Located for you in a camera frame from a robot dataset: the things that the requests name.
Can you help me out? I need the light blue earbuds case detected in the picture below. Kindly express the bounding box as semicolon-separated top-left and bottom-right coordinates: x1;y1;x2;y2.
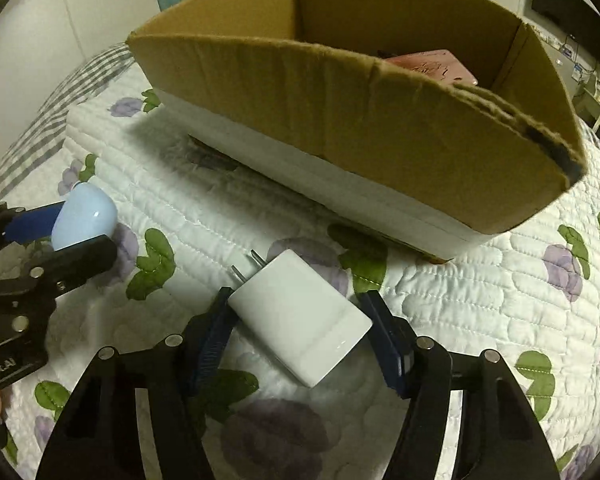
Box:
50;182;118;250

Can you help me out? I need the white charger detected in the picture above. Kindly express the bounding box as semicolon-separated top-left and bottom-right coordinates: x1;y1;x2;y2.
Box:
228;249;373;388

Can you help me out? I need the pink glitter case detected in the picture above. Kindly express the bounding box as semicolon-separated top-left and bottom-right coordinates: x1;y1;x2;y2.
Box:
386;49;478;86

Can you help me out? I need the grey checked bed sheet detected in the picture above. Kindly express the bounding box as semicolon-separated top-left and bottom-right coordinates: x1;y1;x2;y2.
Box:
0;44;134;202

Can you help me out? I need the floral white quilt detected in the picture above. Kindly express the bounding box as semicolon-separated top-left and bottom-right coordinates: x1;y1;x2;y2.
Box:
0;63;600;479

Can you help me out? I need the brown cardboard box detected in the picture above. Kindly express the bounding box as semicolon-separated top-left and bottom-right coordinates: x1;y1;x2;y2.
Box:
128;0;588;261

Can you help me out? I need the wall mounted black television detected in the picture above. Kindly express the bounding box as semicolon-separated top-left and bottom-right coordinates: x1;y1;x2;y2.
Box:
531;0;600;63

